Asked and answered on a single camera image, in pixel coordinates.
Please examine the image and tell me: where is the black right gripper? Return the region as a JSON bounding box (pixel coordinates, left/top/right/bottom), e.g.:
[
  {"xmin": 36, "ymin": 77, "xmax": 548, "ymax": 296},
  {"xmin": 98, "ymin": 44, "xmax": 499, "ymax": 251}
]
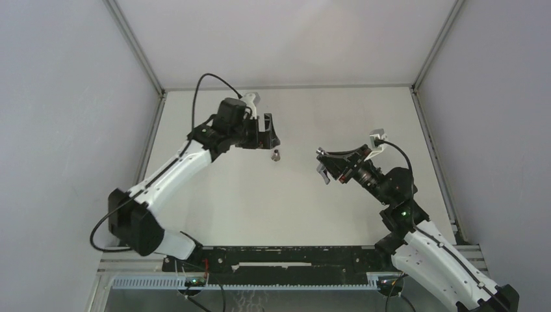
[{"xmin": 317, "ymin": 144, "xmax": 392, "ymax": 206}]

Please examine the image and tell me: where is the white slotted cable duct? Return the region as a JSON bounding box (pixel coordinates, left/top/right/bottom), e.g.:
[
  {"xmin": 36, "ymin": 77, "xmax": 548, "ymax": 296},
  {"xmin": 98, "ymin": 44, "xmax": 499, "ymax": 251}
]
[{"xmin": 110, "ymin": 276, "xmax": 382, "ymax": 291}]

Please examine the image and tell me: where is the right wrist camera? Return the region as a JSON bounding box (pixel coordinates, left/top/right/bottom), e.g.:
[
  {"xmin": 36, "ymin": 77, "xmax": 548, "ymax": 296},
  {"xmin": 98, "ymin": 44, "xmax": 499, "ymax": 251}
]
[{"xmin": 366, "ymin": 128, "xmax": 387, "ymax": 160}]

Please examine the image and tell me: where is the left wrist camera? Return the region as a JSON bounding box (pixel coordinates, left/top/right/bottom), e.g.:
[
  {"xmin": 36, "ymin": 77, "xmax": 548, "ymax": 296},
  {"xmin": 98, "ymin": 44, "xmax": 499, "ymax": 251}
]
[{"xmin": 240, "ymin": 92, "xmax": 261, "ymax": 119}]

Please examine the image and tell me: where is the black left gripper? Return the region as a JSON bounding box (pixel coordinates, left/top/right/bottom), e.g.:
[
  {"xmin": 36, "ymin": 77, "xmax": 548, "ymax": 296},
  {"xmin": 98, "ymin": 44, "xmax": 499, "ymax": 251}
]
[{"xmin": 229, "ymin": 114, "xmax": 279, "ymax": 150}]

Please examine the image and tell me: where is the threaded metal pipe fitting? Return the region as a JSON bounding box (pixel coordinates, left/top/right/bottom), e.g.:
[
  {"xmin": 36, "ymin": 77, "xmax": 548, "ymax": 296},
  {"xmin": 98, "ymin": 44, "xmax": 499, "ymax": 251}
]
[{"xmin": 271, "ymin": 149, "xmax": 281, "ymax": 162}]

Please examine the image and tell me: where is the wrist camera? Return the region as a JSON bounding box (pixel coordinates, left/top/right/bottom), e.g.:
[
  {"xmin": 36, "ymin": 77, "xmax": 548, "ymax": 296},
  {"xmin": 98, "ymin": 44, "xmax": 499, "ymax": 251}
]
[
  {"xmin": 366, "ymin": 128, "xmax": 387, "ymax": 160},
  {"xmin": 240, "ymin": 92, "xmax": 261, "ymax": 119}
]

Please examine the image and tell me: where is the aluminium frame rail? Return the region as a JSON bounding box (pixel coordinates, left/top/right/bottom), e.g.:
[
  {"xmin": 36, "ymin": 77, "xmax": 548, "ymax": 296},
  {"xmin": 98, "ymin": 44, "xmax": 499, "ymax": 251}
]
[{"xmin": 97, "ymin": 251, "xmax": 165, "ymax": 275}]

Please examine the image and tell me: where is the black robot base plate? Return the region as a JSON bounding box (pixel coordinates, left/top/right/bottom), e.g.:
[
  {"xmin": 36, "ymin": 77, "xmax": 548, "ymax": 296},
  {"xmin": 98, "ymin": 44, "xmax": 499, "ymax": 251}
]
[{"xmin": 162, "ymin": 246, "xmax": 400, "ymax": 287}]

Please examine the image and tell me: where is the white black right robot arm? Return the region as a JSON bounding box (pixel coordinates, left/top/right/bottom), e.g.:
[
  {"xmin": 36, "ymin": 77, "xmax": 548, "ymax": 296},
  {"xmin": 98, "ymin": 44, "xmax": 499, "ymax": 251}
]
[{"xmin": 316, "ymin": 145, "xmax": 520, "ymax": 311}]

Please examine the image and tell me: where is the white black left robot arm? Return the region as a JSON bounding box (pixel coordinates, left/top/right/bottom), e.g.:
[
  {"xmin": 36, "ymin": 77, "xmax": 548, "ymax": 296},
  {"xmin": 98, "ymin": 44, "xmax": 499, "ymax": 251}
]
[{"xmin": 107, "ymin": 92, "xmax": 281, "ymax": 271}]

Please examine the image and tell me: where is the chrome water faucet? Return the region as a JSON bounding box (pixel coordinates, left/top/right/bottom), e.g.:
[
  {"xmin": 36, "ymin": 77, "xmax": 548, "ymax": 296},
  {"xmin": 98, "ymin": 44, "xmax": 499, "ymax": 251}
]
[{"xmin": 316, "ymin": 147, "xmax": 330, "ymax": 185}]

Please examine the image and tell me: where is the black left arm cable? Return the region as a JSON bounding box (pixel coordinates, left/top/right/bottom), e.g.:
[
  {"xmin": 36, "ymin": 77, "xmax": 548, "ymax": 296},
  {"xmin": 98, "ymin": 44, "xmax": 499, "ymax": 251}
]
[{"xmin": 89, "ymin": 73, "xmax": 244, "ymax": 254}]

